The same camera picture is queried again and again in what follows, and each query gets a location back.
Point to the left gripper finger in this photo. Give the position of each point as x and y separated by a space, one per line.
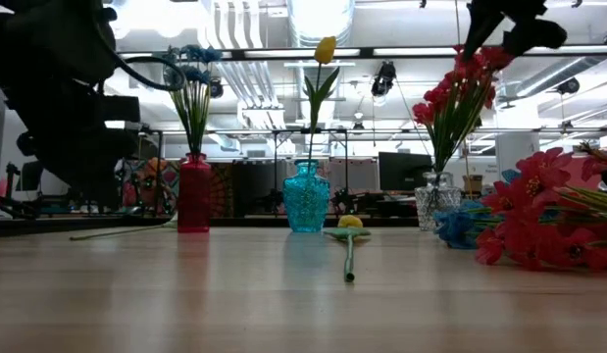
87 152

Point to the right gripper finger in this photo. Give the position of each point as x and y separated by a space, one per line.
533 36
482 29

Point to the red artificial flower bunch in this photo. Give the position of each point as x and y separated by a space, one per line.
430 100
528 235
489 59

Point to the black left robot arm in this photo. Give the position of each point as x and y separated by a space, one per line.
48 39

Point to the red glass vase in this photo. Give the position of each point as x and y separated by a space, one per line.
193 196

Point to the clear cut-glass vase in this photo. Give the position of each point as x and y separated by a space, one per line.
436 206

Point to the turquoise glass vase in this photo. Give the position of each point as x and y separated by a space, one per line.
305 201

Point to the small black monitor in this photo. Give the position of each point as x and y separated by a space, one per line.
31 175

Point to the colourful painted panel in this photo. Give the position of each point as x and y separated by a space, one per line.
156 181

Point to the white cabinet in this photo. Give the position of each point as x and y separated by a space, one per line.
516 147

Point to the black overhead beam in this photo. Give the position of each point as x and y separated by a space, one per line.
367 51

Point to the brown cardboard box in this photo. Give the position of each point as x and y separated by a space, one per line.
473 184

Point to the black computer monitor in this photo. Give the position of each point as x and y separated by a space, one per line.
403 171

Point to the black hanging camera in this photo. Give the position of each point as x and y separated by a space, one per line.
384 78

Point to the black aluminium table frame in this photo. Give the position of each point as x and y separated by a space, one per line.
259 221

